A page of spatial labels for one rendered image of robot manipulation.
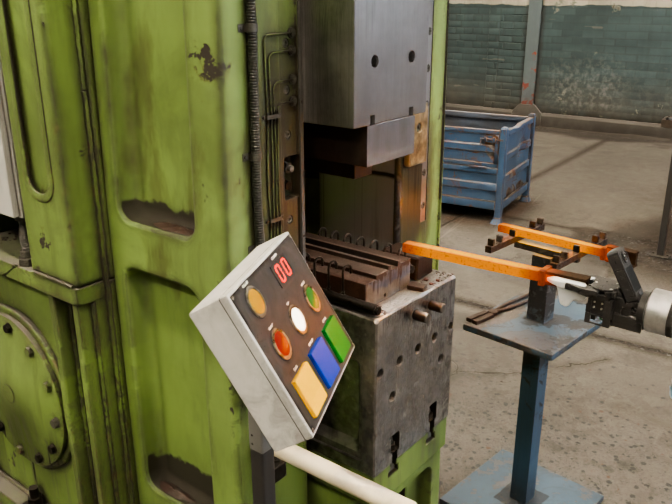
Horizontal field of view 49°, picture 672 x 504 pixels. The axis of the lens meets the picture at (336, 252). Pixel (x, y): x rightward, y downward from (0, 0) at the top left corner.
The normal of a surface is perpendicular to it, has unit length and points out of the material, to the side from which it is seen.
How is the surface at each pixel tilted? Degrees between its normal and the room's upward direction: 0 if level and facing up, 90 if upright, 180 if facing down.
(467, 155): 89
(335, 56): 90
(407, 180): 90
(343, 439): 42
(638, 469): 0
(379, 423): 90
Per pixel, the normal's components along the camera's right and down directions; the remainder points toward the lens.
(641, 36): -0.59, 0.29
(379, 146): 0.79, 0.21
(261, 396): -0.23, 0.33
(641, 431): 0.00, -0.94
